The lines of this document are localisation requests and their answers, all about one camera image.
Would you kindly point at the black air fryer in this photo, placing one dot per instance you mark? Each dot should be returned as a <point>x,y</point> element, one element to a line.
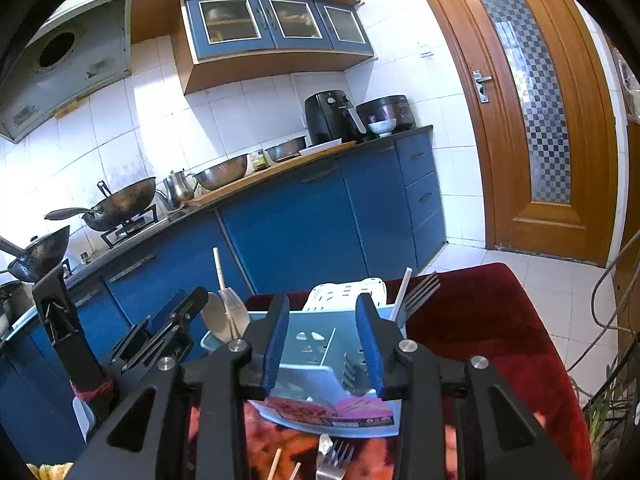
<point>327,115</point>

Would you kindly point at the metal colander bowl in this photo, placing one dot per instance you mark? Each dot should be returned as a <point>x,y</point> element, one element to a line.
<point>220,172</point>

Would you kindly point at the metal pot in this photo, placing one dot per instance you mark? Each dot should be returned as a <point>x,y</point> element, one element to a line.
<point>15,302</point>

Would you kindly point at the small black wok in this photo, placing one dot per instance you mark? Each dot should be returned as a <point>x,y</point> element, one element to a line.
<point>40,255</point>

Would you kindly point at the grey range hood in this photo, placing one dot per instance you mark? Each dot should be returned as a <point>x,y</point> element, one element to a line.
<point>75,75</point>

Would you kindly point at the blue glass-door wall cabinet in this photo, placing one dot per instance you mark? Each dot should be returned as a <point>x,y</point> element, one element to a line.
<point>240,60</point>

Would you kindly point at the white plastic piece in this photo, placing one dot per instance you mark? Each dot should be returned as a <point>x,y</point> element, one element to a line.
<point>82,417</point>

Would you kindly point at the white ceramic bowl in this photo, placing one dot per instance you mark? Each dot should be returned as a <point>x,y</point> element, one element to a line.
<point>381,127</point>

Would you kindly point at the metal kettle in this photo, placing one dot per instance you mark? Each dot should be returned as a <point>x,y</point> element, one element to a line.
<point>180,187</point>

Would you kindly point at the small glass jar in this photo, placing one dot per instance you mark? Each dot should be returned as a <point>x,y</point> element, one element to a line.
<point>258,160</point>

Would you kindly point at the metal basin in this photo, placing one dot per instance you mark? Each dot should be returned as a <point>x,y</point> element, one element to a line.
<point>285,149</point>

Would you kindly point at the yellow fuzzy cloth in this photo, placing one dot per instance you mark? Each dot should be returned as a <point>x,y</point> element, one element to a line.
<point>47,472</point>

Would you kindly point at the large black wok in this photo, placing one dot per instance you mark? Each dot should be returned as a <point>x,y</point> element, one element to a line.
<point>125,200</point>

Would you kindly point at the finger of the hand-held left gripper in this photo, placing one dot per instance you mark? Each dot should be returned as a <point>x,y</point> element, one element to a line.
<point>187,315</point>
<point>162,315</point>

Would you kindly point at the wooden door with glass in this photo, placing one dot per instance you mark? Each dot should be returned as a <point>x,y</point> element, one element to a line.
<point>500,185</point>

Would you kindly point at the white light switch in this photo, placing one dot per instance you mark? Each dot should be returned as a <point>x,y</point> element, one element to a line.
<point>425,50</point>

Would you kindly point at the dark rice cooker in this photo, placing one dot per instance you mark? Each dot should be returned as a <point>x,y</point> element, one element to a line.
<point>390,110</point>

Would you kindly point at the gas stove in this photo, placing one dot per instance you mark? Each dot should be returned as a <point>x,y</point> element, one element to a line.
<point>130,230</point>

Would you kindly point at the light blue utensil holder box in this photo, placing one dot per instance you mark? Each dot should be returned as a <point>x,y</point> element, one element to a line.
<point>315,355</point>

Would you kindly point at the white slotted plastic insert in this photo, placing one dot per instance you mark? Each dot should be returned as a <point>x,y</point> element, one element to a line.
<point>345,292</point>

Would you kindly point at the green plant leaves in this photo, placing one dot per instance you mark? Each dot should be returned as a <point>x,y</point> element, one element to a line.
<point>602,405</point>

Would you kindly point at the blue kitchen base cabinets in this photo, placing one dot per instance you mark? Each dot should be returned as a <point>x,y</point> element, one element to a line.
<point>300,220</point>

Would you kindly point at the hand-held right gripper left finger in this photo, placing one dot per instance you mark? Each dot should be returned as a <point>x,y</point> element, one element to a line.
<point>277,345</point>

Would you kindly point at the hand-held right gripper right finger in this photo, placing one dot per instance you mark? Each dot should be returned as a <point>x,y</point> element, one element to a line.
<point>372,345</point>

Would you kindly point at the dark red floral blanket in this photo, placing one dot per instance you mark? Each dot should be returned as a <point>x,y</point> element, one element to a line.
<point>490,320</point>

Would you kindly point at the white plate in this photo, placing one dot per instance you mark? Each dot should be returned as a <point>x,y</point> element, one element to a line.
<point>320,147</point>

